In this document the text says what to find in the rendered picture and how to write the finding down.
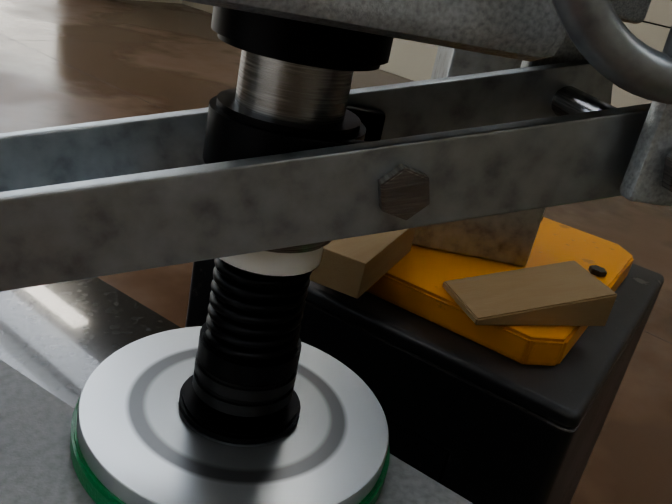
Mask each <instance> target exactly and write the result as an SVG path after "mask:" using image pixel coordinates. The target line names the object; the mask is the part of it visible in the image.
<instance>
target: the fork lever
mask: <svg viewBox="0 0 672 504"><path fill-rule="evenodd" d="M612 87H613V83H612V82H610V81H609V80H608V79H606V78H605V77H604V76H603V75H601V74H600V73H599V72H598V71H597V70H596V69H595V68H593V67H592V65H591V64H590V63H589V62H588V61H587V60H580V61H572V62H564V63H556V64H548V65H540V66H532V67H524V68H516V69H508V70H500V71H492V72H485V73H477V74H469V75H461V76H453V77H445V78H437V79H429V80H421V81H413V82H405V83H397V84H389V85H381V86H373V87H366V88H358V89H350V93H349V98H348V103H347V105H354V106H361V107H367V108H374V109H380V110H382V111H383V112H384V113H385V116H386V118H385V122H384V127H383V131H382V136H381V140H378V141H371V142H364V143H356V144H349V145H342V146H335V147H327V148H320V149H313V150H305V151H298V152H291V153H283V154H276V155H269V156H261V157H254V158H247V159H239V160H232V161H225V162H217V163H210V164H206V163H205V162H204V160H203V149H204V141H205V132H206V124H207V116H208V108H209V107H207V108H199V109H191V110H183V111H175V112H167V113H159V114H151V115H143V116H135V117H127V118H119V119H112V120H104V121H96V122H88V123H80V124H72V125H64V126H56V127H48V128H40V129H32V130H24V131H16V132H8V133H0V292H2V291H8V290H15V289H21V288H28V287H34V286H41V285H47V284H54V283H60V282H67V281H73V280H79V279H86V278H92V277H99V276H105V275H112V274H118V273H125V272H131V271H138V270H144V269H150V268H157V267H163V266H170V265H176V264H183V263H189V262H196V261H202V260H209V259H215V258H222V257H228V256H234V255H241V254H247V253H254V252H260V251H267V250H273V249H280V248H286V247H293V246H299V245H305V244H312V243H318V242H325V241H331V240H338V239H344V238H351V237H357V236H364V235H370V234H376V233H383V232H389V231H396V230H402V229H409V228H415V227H422V226H428V225H435V224H441V223H448V222H454V221H460V220H467V219H473V218H480V217H486V216H493V215H499V214H506V213H512V212H519V211H525V210H531V209H538V208H544V207H551V206H557V205H564V204H570V203H577V202H583V201H590V200H596V199H603V198H609V197H615V196H622V195H621V194H620V186H621V184H622V181H623V178H624V176H625V173H626V170H627V167H628V165H629V162H630V159H631V157H632V154H633V151H634V149H635V146H636V143H637V141H638V138H639V135H640V133H641V130H642V127H643V125H644V122H645V119H646V117H647V114H648V111H649V109H650V106H651V103H649V104H642V105H634V106H627V107H620V108H616V107H614V106H612V105H611V97H612Z"/></svg>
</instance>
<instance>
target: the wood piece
mask: <svg viewBox="0 0 672 504"><path fill-rule="evenodd" d="M415 231H416V227H415V228H409V229H402V230H396V231H389V232H383V233H376V234H370V235H364V236H357V237H351V238H344V239H338V240H332V241H331V242H330V243H329V244H327V245H325V246H324V247H323V251H322V256H321V261H320V264H319V265H318V266H317V268H315V269H314V270H312V273H311V274H310V281H313V282H316V283H318V284H321V285H323V286H326V287H328V288H331V289H333V290H336V291H339V292H341V293H344V294H346V295H349V296H351V297H354V298H357V299H358V298H359V297H360V296H361V295H362V294H363V293H365V292H366V291H367V290H368V289H369V288H370V287H371V286H372V285H373V284H375V283H376V282H377V281H378V280H379V279H380V278H381V277H382V276H383V275H385V274H386V273H387V272H388V271H389V270H390V269H391V268H392V267H393V266H395V265H396V264H397V263H398V262H399V261H400V260H401V259H402V258H403V257H405V256H406V255H407V254H408V253H409V252H410V251H411V247H412V243H413V239H414V235H415Z"/></svg>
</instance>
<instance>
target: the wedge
mask: <svg viewBox="0 0 672 504"><path fill-rule="evenodd" d="M442 287H443V288H444V289H445V290H446V292H447V293H448V294H449V295H450V296H451V297H452V298H453V300H454V301H455V302H456V303H457V304H458V305H459V306H460V308H461V309H462V310H463V311H464V312H465V313H466V314H467V316H468V317H469V318H470V319H471V320H472V321H473V322H474V324H475V325H508V326H605V325H606V322H607V320H608V317H609V315H610V312H611V310H612V307H613V304H614V302H615V299H616V297H617V294H616V293H615V292H614V291H613V290H611V289H610V288H609V287H607V286H606V285H605V284H604V283H602V282H601V281H600V280H598V279H597V278H596V277H595V276H593V275H592V274H591V273H590V272H588V271H587V270H586V269H584V268H583V267H582V266H581V265H579V264H578V263H577V262H576V261H567V262H561V263H555V264H548V265H542V266H536V267H530V268H523V269H517V270H511V271H504V272H498V273H492V274H486V275H479V276H473V277H467V278H460V279H454V280H448V281H444V282H443V285H442Z"/></svg>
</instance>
